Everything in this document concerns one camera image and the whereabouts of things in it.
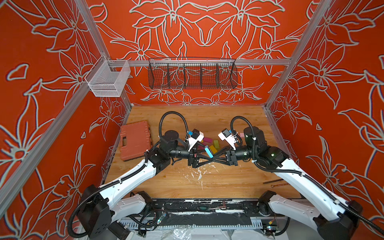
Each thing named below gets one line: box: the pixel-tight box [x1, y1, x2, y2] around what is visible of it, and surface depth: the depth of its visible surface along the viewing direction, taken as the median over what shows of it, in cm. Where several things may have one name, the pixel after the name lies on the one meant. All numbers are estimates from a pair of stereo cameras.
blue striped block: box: [204, 145, 214, 159], surface depth 62 cm
